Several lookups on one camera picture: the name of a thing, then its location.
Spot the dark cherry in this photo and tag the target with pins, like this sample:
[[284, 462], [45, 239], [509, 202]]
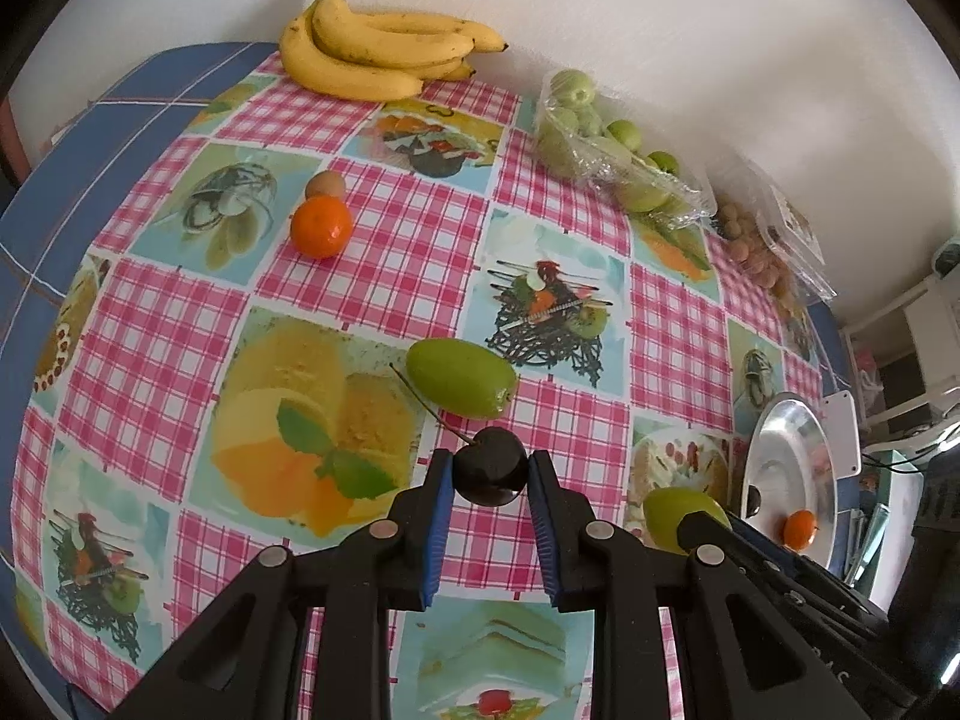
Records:
[[752, 501], [491, 465]]

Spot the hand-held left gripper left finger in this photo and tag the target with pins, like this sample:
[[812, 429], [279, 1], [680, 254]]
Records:
[[441, 525]]

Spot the yellow banana bunch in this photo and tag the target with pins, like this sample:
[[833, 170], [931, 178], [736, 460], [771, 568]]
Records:
[[337, 71]]

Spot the round metal plate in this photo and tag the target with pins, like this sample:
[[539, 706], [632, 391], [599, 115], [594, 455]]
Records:
[[795, 457]]

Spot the plastic bag of green fruit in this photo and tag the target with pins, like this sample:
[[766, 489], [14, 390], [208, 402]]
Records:
[[690, 202]]

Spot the dark bulky object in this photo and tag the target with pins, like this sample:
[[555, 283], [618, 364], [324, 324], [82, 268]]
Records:
[[934, 577]]

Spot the round brown fruit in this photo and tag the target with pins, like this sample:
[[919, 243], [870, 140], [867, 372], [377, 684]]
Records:
[[326, 184]]

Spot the white plastic box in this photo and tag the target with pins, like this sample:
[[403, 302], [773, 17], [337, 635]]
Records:
[[841, 435]]

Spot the oval green fruit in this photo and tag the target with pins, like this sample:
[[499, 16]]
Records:
[[664, 514], [461, 377]]

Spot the pink wooden board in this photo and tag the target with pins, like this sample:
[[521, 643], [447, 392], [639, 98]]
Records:
[[9, 139]]

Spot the red and white bag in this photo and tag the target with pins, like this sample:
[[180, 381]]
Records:
[[868, 379]]

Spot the orange tangerine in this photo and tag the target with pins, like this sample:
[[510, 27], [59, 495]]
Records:
[[322, 226], [800, 529]]

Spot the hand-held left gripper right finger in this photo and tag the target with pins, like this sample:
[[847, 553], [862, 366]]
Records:
[[541, 532]]

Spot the pile of small green apples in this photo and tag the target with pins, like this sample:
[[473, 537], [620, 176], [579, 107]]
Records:
[[570, 86]]

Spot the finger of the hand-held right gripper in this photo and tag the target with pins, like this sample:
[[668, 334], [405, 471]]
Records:
[[817, 577], [705, 529]]

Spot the white wooden shelf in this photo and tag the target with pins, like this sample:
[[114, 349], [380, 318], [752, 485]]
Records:
[[930, 315]]

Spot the clear plastic lidded box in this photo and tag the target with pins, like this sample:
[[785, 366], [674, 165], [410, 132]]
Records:
[[795, 225]]

